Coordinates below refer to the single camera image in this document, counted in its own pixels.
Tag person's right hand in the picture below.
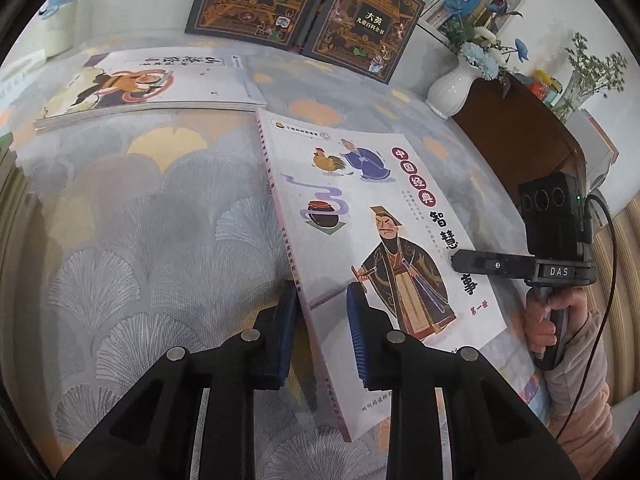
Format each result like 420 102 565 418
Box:
522 286 592 356

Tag white vase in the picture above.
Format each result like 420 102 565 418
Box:
426 55 483 121

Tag white book with monkey figure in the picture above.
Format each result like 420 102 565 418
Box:
32 50 268 133

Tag blue artificial flowers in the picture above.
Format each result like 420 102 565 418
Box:
442 0 531 101

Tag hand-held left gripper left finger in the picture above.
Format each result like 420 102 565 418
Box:
55 280 301 480

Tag person's right forearm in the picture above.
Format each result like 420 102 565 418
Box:
542 310 626 461

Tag stack of thin books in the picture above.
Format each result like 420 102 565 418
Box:
0 130 38 221

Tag white book with robed emperor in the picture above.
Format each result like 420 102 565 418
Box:
255 106 507 443

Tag ginkgo patterned table mat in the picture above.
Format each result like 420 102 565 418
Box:
0 35 556 480

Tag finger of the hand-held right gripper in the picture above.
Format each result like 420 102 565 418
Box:
451 249 539 278

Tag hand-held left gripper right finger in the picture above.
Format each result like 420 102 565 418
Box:
346 282 581 480

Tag white bottle with blue lid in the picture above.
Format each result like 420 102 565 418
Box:
37 0 83 58

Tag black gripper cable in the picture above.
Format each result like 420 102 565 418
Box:
555 192 618 441

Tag colourful jars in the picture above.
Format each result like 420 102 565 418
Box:
527 67 563 106

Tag dark ornate hardcover book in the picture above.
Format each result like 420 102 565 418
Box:
185 0 333 53
300 0 426 86

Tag glass vase with green plant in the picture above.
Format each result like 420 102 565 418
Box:
552 32 628 123

